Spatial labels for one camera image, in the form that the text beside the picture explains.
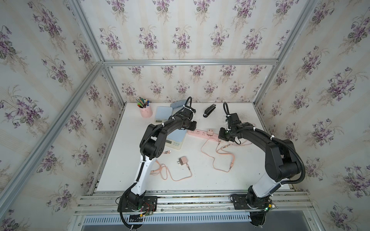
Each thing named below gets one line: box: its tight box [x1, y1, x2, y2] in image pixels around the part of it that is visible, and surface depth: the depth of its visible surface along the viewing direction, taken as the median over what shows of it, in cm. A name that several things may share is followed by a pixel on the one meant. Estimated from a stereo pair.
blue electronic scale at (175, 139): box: [165, 128, 188, 151], surface depth 97 cm
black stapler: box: [202, 103, 217, 118], surface depth 113 cm
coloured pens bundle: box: [135, 95, 152, 109], surface depth 107 cm
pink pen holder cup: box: [136, 102, 153, 118], surface depth 107 cm
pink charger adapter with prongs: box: [176, 155, 188, 166], surface depth 89 cm
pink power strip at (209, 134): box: [187, 129, 220, 140], surface depth 100 cm
